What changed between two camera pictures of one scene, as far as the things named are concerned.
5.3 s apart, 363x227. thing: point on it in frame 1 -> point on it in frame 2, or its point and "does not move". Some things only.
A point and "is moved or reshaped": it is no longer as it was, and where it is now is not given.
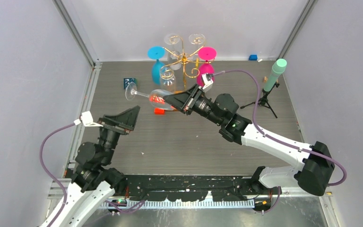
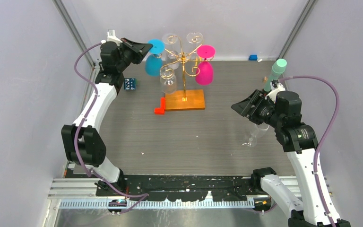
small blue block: [253, 57] does not move
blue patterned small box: [126, 81] does not move
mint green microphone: [278, 68] does not move
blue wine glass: [156, 52] is moved or reshaped
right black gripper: [185, 101] -> [258, 98]
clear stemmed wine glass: [156, 96] is moved or reshaped
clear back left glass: [174, 57] does not move
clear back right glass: [196, 39] does not move
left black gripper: [123, 123] -> [138, 50]
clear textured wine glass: [168, 79] does not move
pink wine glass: [205, 53] does not move
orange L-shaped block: [159, 111] does not move
